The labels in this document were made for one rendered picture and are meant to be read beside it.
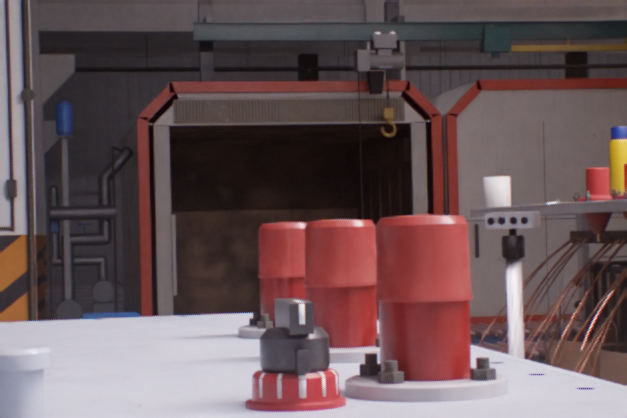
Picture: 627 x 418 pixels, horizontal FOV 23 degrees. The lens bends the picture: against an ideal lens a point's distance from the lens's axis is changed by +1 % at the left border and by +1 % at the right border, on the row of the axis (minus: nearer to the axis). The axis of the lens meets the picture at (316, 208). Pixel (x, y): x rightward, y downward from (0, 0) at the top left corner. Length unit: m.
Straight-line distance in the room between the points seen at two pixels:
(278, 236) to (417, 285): 0.66
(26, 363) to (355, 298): 0.53
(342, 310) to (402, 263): 0.33
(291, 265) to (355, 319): 0.33
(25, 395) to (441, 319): 0.32
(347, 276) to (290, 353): 0.38
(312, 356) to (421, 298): 0.10
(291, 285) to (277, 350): 0.70
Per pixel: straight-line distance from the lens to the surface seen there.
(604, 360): 4.10
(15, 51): 11.75
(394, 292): 1.12
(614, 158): 4.83
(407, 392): 1.09
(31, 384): 0.98
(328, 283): 1.44
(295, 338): 1.06
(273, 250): 1.76
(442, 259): 1.12
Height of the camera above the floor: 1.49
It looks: 1 degrees up
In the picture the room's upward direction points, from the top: 1 degrees counter-clockwise
